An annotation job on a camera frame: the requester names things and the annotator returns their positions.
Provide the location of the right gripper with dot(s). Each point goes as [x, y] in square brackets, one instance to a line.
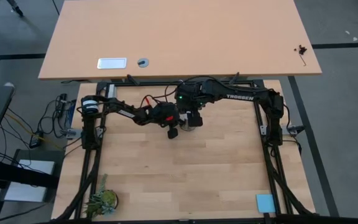
[188, 96]

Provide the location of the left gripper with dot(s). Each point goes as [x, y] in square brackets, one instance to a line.
[163, 113]

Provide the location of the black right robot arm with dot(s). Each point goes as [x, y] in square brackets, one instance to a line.
[241, 97]

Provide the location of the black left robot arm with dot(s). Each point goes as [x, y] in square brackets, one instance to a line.
[117, 108]

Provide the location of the grey round desk grommet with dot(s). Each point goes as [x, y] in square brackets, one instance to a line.
[143, 62]

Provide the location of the silver mounting plate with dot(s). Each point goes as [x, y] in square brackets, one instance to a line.
[111, 91]

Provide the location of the light wooden desk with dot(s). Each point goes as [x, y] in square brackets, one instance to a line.
[182, 37]

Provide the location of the white rectangular tray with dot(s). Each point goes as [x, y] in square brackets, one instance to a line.
[112, 63]

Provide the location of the black power strip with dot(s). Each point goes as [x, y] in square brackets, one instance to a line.
[70, 109]

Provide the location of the green potted plant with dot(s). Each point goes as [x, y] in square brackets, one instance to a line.
[102, 200]

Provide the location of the black hex key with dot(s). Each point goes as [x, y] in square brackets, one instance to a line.
[303, 60]

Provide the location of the black power adapter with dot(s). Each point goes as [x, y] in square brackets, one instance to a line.
[36, 141]

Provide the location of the blue sticky note pad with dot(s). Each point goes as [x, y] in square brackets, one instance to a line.
[265, 203]

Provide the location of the white sheet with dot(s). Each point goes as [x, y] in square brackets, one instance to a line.
[30, 194]

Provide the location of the black crossbar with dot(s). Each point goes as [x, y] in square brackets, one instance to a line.
[11, 174]

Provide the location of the black stand leg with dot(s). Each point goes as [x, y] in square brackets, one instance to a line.
[15, 7]

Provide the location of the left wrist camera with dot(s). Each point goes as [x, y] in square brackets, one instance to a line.
[172, 133]

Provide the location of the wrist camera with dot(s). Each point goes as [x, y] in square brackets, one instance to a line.
[194, 119]
[172, 133]

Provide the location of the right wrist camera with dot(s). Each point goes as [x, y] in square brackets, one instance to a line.
[194, 119]

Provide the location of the black aluminium table frame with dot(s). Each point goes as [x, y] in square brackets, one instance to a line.
[154, 83]

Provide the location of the small silver frame plate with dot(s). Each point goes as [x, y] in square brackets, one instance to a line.
[263, 130]
[99, 133]

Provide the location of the silver base bracket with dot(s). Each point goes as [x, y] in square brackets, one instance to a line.
[294, 129]
[70, 133]

